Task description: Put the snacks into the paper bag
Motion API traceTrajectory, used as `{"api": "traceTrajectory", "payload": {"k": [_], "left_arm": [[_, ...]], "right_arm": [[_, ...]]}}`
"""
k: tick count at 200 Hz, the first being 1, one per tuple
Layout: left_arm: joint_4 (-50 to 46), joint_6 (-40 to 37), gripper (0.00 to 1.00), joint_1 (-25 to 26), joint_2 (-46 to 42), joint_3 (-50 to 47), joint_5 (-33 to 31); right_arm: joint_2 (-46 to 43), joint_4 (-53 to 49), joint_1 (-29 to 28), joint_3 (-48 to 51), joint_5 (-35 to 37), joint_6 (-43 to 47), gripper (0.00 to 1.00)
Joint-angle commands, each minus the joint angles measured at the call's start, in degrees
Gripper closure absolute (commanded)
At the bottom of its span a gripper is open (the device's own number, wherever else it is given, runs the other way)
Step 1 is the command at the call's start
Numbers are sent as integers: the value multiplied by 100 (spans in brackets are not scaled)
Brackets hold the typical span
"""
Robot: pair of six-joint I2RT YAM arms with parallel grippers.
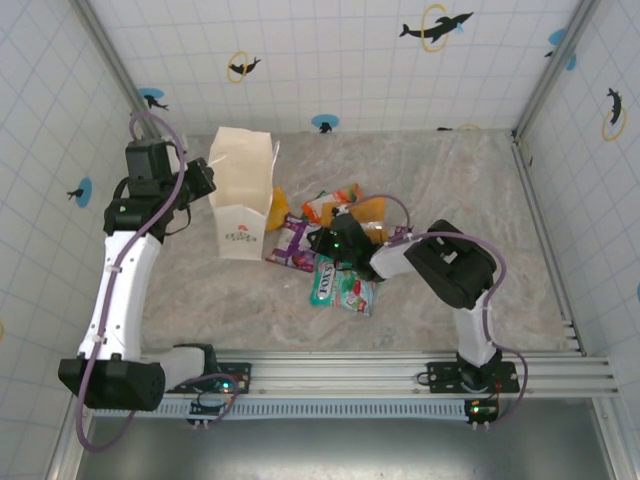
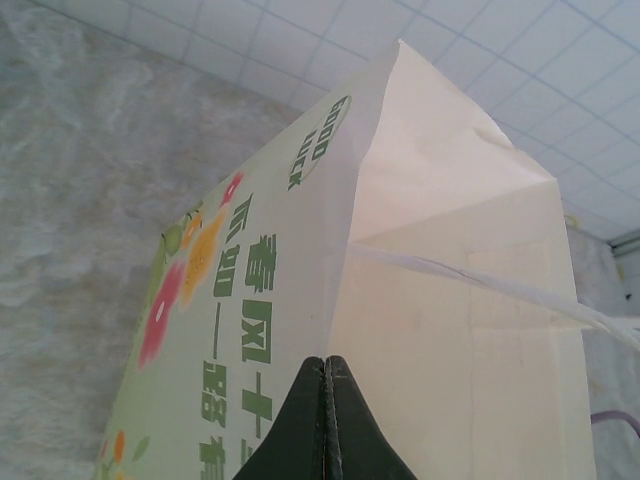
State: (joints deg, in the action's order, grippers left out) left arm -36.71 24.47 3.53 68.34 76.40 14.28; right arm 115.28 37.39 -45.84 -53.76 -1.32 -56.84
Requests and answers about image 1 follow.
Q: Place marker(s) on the small purple snack packet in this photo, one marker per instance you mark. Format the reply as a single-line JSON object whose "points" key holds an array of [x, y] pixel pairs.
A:
{"points": [[400, 232]]}

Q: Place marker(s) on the white and orange snack packet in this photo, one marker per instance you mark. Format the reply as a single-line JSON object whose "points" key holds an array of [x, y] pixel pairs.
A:
{"points": [[340, 197]]}

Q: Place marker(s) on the aluminium right corner post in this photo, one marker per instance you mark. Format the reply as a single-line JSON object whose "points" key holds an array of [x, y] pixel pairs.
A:
{"points": [[539, 100]]}

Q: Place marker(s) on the grey metal panel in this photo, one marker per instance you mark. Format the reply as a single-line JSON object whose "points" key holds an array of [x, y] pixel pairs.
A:
{"points": [[350, 450]]}

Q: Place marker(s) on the white paper bag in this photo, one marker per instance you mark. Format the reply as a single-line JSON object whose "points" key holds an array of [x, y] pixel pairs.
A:
{"points": [[240, 225]]}

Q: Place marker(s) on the aluminium left corner post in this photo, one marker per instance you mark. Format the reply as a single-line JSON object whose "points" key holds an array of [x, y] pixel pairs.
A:
{"points": [[111, 55]]}

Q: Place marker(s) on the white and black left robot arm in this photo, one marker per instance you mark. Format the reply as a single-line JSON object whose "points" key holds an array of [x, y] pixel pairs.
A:
{"points": [[125, 290]]}

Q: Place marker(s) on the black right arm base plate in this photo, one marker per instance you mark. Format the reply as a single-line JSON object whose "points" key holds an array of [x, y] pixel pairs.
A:
{"points": [[440, 375]]}

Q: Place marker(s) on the dolphin blue circle sticker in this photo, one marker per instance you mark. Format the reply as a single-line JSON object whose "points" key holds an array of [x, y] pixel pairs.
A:
{"points": [[325, 122], [84, 192], [150, 95], [557, 36]]}

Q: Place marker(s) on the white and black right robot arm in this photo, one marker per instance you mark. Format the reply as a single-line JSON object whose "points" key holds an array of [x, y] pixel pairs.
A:
{"points": [[450, 270]]}

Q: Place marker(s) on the green and yellow snack packet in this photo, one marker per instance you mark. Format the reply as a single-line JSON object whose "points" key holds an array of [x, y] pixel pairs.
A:
{"points": [[322, 195]]}

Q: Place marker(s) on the aluminium corner post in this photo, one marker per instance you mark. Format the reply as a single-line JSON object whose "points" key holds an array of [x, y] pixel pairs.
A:
{"points": [[539, 100], [111, 55]]}

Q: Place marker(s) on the plain orange snack packet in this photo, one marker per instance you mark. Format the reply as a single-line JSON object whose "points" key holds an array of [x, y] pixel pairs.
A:
{"points": [[372, 212]]}

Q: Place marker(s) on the left controller board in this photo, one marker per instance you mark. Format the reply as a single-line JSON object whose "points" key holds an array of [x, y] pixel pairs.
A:
{"points": [[204, 410]]}

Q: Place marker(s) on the aluminium side rail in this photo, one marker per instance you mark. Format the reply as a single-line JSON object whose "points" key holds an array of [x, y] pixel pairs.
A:
{"points": [[536, 200]]}

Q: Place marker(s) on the green Fox's candy bag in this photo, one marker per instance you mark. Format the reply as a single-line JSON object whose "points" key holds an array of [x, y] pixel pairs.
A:
{"points": [[345, 292]]}

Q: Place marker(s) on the large purple snack packet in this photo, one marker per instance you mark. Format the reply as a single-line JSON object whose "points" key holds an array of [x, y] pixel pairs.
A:
{"points": [[292, 245]]}

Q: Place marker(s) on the controller board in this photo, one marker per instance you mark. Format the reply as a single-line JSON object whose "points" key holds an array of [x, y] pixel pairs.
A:
{"points": [[482, 411], [204, 410]]}

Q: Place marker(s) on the right controller board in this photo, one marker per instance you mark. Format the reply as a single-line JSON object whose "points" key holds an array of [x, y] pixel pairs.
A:
{"points": [[482, 411]]}

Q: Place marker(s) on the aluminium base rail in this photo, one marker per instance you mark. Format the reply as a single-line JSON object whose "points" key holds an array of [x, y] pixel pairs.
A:
{"points": [[340, 370]]}

